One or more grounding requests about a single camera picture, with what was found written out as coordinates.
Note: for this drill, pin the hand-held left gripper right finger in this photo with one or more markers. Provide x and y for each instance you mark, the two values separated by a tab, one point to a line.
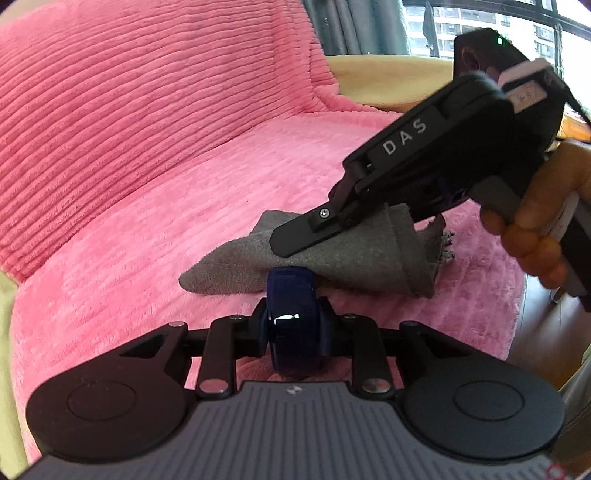
336	333

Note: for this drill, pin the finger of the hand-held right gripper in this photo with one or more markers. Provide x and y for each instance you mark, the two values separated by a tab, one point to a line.
300	230

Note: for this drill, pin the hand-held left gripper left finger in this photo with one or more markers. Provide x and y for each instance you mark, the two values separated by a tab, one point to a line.
256	333

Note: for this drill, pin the dark blue round container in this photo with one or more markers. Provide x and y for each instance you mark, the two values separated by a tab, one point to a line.
295	318

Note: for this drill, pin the grey cleaning cloth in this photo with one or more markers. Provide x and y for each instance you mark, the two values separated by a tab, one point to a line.
360	261

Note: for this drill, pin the person's right hand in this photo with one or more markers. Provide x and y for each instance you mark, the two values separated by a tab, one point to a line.
549	194

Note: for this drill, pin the wooden furniture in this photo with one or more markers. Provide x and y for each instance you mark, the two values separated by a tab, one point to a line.
577	129

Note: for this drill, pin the grey curtain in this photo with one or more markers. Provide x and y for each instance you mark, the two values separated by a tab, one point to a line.
351	25

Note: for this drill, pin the pink ribbed blanket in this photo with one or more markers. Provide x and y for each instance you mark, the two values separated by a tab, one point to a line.
152	152

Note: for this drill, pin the light grey cloth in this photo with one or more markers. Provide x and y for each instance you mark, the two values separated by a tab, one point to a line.
577	397

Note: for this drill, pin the window with black frame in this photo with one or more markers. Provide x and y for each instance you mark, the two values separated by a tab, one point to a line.
461	18

